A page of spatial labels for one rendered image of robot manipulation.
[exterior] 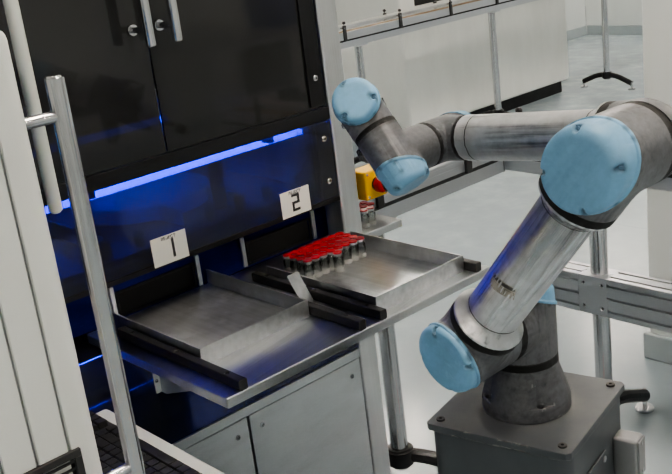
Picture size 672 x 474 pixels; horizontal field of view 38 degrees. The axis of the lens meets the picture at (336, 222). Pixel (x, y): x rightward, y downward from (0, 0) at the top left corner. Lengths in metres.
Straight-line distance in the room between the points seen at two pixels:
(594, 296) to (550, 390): 1.27
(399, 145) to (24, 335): 0.63
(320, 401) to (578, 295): 0.93
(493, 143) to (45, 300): 0.71
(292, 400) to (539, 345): 0.85
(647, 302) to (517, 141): 1.39
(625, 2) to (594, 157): 9.83
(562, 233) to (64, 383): 0.68
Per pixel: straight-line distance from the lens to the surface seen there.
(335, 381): 2.41
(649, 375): 3.55
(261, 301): 2.04
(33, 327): 1.28
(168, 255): 2.02
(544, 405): 1.68
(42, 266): 1.27
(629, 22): 11.07
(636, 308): 2.86
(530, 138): 1.49
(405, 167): 1.52
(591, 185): 1.25
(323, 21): 2.23
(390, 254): 2.21
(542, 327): 1.63
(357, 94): 1.54
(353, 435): 2.51
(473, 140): 1.56
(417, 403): 3.42
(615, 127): 1.26
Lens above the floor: 1.63
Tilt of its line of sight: 18 degrees down
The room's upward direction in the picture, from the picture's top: 7 degrees counter-clockwise
